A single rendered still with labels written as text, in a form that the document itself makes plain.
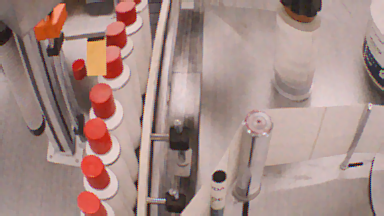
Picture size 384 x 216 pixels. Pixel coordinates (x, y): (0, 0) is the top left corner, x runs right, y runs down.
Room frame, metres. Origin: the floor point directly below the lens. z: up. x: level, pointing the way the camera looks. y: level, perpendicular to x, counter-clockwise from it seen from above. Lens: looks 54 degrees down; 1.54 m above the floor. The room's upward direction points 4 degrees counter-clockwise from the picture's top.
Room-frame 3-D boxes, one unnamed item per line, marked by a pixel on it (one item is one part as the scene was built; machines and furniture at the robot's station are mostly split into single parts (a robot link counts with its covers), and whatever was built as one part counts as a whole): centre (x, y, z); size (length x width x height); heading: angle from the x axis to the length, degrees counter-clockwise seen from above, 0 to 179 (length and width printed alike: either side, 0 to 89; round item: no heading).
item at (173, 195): (0.29, 0.05, 0.89); 0.06 x 0.03 x 0.12; 84
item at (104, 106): (0.36, 0.11, 0.98); 0.05 x 0.05 x 0.20
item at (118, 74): (0.43, 0.10, 0.98); 0.05 x 0.05 x 0.20
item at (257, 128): (0.32, -0.08, 0.97); 0.05 x 0.05 x 0.19
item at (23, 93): (0.32, 0.22, 1.18); 0.04 x 0.04 x 0.21
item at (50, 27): (0.42, 0.15, 1.05); 0.10 x 0.04 x 0.33; 84
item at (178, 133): (0.41, 0.02, 0.89); 0.03 x 0.03 x 0.12; 84
